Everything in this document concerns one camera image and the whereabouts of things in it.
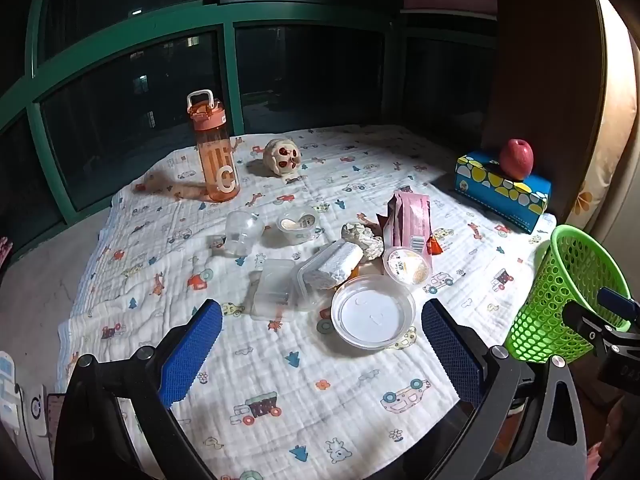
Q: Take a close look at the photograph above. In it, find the clear plastic container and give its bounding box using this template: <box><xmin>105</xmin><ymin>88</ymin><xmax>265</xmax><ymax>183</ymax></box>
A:
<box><xmin>250</xmin><ymin>258</ymin><xmax>297</xmax><ymax>322</ymax></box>

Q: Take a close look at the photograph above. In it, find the green plastic basket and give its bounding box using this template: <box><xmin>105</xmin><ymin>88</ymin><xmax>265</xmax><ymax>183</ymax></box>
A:
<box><xmin>504</xmin><ymin>225</ymin><xmax>632</xmax><ymax>363</ymax></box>

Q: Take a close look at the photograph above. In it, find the blue spotted tissue box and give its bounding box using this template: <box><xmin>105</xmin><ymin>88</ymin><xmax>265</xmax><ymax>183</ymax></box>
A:
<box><xmin>455</xmin><ymin>149</ymin><xmax>552</xmax><ymax>234</ymax></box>

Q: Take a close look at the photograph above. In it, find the pink snack bag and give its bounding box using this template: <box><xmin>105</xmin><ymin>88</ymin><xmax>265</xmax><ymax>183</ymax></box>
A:
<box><xmin>380</xmin><ymin>189</ymin><xmax>436</xmax><ymax>261</ymax></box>

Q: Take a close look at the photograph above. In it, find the small pudding cup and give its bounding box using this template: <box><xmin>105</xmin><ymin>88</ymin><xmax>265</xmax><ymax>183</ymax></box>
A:
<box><xmin>276</xmin><ymin>207</ymin><xmax>321</xmax><ymax>243</ymax></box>

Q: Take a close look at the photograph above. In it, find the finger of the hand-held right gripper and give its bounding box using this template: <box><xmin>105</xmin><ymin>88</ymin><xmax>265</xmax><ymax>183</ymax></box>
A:
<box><xmin>597</xmin><ymin>287</ymin><xmax>640</xmax><ymax>323</ymax></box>
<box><xmin>562</xmin><ymin>302</ymin><xmax>640</xmax><ymax>358</ymax></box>

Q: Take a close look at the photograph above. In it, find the cream skull toy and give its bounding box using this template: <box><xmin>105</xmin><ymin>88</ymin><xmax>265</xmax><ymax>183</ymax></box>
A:
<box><xmin>263</xmin><ymin>138</ymin><xmax>302</xmax><ymax>184</ymax></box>

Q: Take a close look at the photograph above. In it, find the white device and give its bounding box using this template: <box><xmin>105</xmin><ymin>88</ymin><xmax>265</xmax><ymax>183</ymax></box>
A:
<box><xmin>0</xmin><ymin>350</ymin><xmax>48</xmax><ymax>441</ymax></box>

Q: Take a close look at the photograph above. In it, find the green window frame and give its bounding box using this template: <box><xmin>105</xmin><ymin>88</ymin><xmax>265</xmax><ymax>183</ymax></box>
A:
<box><xmin>0</xmin><ymin>0</ymin><xmax>496</xmax><ymax>261</ymax></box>

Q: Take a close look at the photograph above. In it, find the floral cream curtain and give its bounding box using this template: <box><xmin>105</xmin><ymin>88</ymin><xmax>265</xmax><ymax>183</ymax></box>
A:
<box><xmin>570</xmin><ymin>0</ymin><xmax>640</xmax><ymax>246</ymax></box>

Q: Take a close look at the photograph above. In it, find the clear plastic cup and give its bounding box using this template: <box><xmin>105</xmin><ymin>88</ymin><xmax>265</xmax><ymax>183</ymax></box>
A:
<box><xmin>223</xmin><ymin>211</ymin><xmax>265</xmax><ymax>257</ymax></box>

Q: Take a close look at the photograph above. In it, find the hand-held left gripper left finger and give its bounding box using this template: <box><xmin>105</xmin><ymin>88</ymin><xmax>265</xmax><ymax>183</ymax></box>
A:
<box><xmin>52</xmin><ymin>299</ymin><xmax>223</xmax><ymax>480</ymax></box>

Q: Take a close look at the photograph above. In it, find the printed white blanket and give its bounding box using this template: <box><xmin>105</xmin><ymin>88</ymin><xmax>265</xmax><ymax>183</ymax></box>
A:
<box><xmin>57</xmin><ymin>125</ymin><xmax>558</xmax><ymax>480</ymax></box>

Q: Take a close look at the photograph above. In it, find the brown wooden board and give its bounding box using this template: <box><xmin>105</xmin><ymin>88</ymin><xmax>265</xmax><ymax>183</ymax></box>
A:
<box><xmin>480</xmin><ymin>0</ymin><xmax>608</xmax><ymax>221</ymax></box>

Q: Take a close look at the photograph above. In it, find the round foil-lidded cup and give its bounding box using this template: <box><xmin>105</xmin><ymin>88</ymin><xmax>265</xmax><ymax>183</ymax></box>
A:
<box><xmin>382</xmin><ymin>246</ymin><xmax>432</xmax><ymax>287</ymax></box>

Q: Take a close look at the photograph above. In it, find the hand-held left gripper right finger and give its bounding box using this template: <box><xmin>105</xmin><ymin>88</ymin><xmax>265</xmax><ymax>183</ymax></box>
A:
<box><xmin>421</xmin><ymin>299</ymin><xmax>588</xmax><ymax>480</ymax></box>

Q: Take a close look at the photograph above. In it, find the white paper ball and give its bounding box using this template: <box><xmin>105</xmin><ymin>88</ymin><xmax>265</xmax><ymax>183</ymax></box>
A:
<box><xmin>341</xmin><ymin>221</ymin><xmax>385</xmax><ymax>262</ymax></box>

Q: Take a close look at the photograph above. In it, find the orange water bottle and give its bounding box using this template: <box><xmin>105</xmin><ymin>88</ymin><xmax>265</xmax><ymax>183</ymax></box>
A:
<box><xmin>186</xmin><ymin>89</ymin><xmax>242</xmax><ymax>204</ymax></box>

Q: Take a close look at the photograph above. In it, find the clear box with white foam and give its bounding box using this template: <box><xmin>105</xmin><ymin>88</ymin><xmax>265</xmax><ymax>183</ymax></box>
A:
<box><xmin>290</xmin><ymin>240</ymin><xmax>365</xmax><ymax>311</ymax></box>

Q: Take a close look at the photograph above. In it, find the round clear plastic bowl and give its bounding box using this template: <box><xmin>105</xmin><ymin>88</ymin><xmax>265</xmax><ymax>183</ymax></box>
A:
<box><xmin>331</xmin><ymin>275</ymin><xmax>417</xmax><ymax>351</ymax></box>

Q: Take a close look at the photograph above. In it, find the red apple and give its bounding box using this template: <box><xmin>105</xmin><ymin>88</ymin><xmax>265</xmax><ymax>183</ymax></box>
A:
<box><xmin>500</xmin><ymin>138</ymin><xmax>535</xmax><ymax>180</ymax></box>

